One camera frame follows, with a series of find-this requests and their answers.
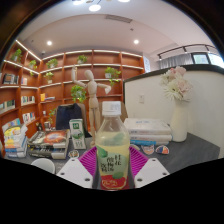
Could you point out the clear drink bottle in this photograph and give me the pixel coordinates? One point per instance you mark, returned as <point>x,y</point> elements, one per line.
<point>112,156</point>

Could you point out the dark blue office chair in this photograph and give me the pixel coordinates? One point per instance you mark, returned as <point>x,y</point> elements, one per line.
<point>68,116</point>

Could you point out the white patterned mug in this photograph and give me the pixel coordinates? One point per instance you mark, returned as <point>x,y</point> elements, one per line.
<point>43,165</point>

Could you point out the green and white carton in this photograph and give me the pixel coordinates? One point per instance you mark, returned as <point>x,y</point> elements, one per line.
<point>77,133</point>

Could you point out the stack of white books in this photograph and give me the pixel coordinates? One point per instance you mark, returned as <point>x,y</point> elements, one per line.
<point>148,130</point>

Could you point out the ceiling air vent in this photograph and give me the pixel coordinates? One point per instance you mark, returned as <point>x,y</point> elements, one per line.
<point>118,18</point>

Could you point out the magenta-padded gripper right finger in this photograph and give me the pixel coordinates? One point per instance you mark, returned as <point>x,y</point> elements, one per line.
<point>151,172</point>

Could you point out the white wall socket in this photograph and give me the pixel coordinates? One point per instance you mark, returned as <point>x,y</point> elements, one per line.
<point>141,98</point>

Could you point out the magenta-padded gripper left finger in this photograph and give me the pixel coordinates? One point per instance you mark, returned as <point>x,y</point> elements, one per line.
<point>75,173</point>

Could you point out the black track light rail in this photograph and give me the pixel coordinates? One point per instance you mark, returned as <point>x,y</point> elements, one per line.
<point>186,48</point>

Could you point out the small colourful printed badge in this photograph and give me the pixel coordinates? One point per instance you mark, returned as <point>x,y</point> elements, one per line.
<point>148,149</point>
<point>162,150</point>
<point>73,154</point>

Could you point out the wooden shelf unit with books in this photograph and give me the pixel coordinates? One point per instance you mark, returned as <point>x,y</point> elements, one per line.
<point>30,90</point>

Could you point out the pink and white flower bouquet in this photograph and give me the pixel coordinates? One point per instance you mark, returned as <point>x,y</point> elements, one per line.
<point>176,85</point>

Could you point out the stack of colourful books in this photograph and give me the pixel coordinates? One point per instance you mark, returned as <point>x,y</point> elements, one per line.
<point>15,140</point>

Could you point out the white ceramic vase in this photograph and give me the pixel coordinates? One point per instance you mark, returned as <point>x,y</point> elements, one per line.
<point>179,123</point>

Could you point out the branched ceiling lamp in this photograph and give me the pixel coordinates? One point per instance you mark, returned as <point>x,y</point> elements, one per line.
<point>94,7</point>

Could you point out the round recessed ceiling light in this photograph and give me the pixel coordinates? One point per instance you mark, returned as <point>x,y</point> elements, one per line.
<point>49,43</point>
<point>136,41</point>

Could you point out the stack of dark books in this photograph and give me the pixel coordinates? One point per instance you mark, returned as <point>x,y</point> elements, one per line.
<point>50,140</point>

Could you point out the grey curtain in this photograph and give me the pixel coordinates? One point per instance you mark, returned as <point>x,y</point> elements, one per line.
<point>175,61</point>

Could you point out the window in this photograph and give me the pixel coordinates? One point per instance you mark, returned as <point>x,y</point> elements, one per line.
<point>208,60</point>

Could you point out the tan chair back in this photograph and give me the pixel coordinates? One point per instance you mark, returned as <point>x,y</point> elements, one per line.
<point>124,113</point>

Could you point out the wooden artist mannequin figure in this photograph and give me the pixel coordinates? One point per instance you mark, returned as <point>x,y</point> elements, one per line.
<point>92,90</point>

